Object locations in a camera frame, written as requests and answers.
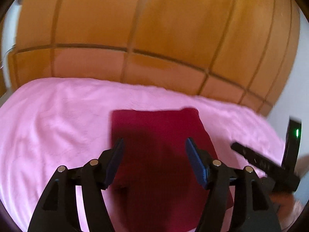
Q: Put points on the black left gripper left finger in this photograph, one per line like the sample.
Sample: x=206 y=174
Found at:
x=72 y=191

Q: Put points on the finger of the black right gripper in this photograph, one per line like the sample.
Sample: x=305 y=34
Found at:
x=257 y=160

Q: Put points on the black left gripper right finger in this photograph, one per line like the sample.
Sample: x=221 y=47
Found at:
x=241 y=188

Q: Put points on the dark red garment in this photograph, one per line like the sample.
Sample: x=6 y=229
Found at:
x=155 y=182

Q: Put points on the person's right hand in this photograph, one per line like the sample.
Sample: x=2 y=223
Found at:
x=289 y=207

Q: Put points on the pink bed cover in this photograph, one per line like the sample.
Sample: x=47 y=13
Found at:
x=67 y=121

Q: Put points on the orange wooden wardrobe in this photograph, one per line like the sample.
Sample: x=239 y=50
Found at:
x=238 y=51

